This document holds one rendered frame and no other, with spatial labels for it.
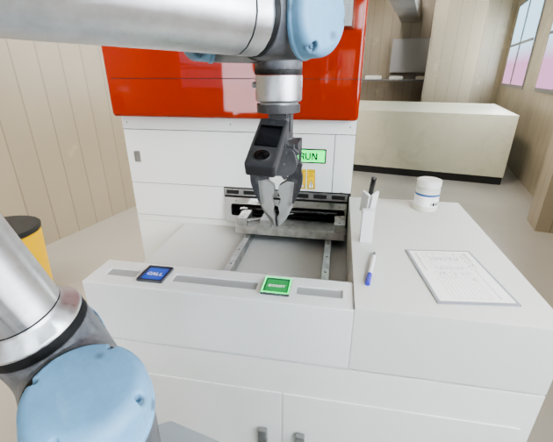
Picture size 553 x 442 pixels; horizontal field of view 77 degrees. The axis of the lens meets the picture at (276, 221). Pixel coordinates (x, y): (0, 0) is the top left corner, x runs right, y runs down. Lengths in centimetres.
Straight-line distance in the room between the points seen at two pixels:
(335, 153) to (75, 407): 99
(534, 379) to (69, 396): 72
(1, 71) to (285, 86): 289
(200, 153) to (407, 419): 98
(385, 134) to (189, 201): 420
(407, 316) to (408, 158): 469
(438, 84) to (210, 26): 731
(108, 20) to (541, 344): 75
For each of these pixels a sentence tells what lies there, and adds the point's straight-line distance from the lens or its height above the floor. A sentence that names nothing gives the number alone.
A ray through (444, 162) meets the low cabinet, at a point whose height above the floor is 24.
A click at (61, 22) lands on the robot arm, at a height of 138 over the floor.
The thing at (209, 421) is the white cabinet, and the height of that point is 61.
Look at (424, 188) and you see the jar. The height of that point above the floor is 104.
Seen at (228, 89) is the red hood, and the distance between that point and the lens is 116.
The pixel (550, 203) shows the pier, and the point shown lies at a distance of 397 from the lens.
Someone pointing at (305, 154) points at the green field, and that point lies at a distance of 118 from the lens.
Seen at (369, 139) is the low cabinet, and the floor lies 48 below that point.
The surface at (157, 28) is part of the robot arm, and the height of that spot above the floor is 138.
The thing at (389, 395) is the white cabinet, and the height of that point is 77.
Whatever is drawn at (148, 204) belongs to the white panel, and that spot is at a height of 89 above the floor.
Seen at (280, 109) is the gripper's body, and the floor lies 130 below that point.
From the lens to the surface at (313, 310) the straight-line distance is 66.
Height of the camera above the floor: 135
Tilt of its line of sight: 23 degrees down
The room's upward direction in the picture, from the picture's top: straight up
